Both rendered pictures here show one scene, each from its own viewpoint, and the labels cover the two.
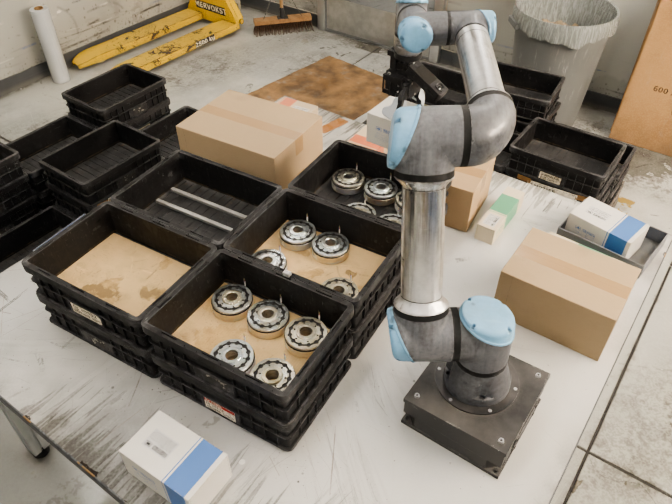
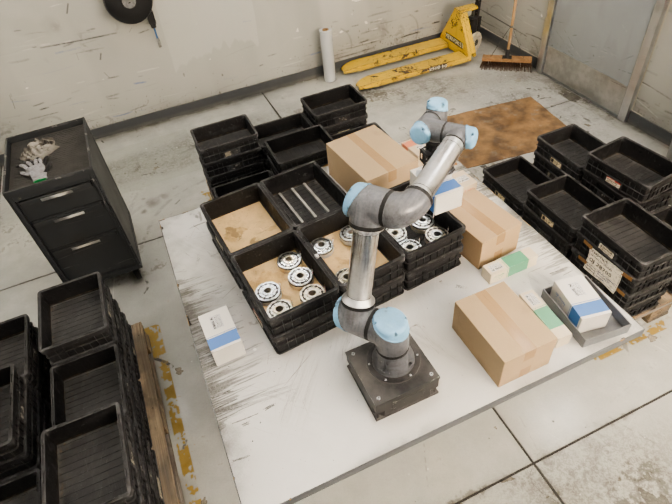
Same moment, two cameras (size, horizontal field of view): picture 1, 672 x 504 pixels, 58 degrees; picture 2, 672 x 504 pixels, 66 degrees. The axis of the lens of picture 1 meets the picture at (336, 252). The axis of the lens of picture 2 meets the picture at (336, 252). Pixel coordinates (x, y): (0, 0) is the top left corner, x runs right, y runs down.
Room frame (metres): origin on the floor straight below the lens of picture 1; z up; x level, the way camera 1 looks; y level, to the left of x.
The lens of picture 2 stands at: (-0.07, -0.79, 2.39)
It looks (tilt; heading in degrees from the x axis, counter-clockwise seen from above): 45 degrees down; 36
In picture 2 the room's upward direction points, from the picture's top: 7 degrees counter-clockwise
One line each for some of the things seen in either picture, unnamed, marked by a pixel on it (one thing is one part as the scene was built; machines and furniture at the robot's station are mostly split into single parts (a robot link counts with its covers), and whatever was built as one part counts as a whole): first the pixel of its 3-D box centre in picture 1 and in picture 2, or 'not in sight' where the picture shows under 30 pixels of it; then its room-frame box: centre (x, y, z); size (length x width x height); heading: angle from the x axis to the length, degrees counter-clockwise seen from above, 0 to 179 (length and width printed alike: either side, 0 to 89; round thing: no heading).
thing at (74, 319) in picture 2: not in sight; (90, 336); (0.52, 1.20, 0.37); 0.40 x 0.30 x 0.45; 55
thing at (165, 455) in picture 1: (176, 463); (221, 335); (0.67, 0.35, 0.75); 0.20 x 0.12 x 0.09; 57
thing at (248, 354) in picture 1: (231, 356); (267, 291); (0.87, 0.24, 0.86); 0.10 x 0.10 x 0.01
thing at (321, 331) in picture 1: (306, 333); (312, 293); (0.94, 0.07, 0.86); 0.10 x 0.10 x 0.01
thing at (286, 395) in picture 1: (249, 317); (282, 273); (0.94, 0.20, 0.92); 0.40 x 0.30 x 0.02; 60
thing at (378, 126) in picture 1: (408, 128); (435, 187); (1.48, -0.20, 1.09); 0.20 x 0.12 x 0.09; 54
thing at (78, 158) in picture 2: not in sight; (81, 213); (1.11, 1.94, 0.45); 0.60 x 0.45 x 0.90; 55
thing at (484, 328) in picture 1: (481, 332); (389, 330); (0.85, -0.31, 0.97); 0.13 x 0.12 x 0.14; 89
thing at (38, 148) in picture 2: not in sight; (38, 146); (1.14, 2.07, 0.88); 0.29 x 0.22 x 0.03; 55
